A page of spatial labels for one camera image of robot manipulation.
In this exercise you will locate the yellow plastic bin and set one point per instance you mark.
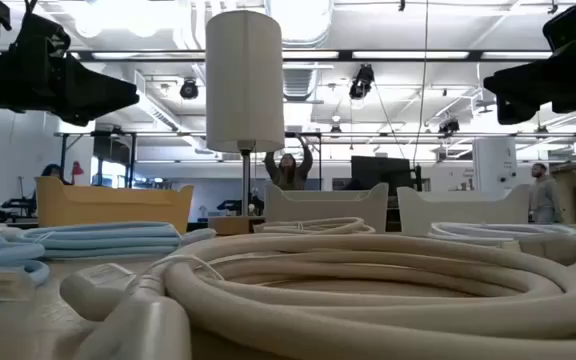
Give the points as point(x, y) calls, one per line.
point(113, 205)

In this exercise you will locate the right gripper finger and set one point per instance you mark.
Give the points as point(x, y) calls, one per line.
point(510, 112)
point(523, 85)

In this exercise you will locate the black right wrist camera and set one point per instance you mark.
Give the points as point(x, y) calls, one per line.
point(568, 30)

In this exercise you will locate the white plastic bin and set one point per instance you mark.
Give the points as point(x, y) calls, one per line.
point(463, 210)

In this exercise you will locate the grey plastic bin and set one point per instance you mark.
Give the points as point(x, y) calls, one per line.
point(325, 205)

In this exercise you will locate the black computer monitor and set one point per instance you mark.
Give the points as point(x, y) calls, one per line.
point(378, 172)

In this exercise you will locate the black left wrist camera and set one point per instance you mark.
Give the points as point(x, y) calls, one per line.
point(43, 37)

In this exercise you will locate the white table lamp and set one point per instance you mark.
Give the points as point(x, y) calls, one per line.
point(243, 80)

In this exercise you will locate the white cylindrical appliance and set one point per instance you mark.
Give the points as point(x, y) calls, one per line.
point(493, 165)

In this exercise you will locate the black overhead frame bar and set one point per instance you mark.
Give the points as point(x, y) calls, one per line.
point(345, 55)

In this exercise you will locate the black ceiling spotlight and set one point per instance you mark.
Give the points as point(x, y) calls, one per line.
point(189, 89)
point(448, 126)
point(362, 80)

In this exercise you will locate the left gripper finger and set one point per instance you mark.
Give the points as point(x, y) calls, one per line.
point(93, 92)
point(75, 120)

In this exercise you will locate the person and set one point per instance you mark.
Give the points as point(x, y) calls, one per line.
point(288, 177)
point(53, 172)
point(545, 200)

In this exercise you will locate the white ceiling light strip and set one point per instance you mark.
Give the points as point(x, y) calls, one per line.
point(115, 55)
point(310, 54)
point(518, 54)
point(410, 54)

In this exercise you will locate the red desk lamp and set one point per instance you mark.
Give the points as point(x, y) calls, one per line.
point(77, 169)

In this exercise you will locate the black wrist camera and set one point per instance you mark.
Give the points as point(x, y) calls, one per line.
point(43, 37)
point(568, 30)

